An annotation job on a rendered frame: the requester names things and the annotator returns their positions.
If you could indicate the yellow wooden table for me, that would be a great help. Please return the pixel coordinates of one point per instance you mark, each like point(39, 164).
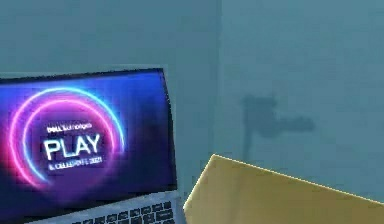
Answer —
point(266, 200)

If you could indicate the silver laptop with black keys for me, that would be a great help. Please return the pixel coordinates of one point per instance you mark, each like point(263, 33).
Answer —
point(100, 140)

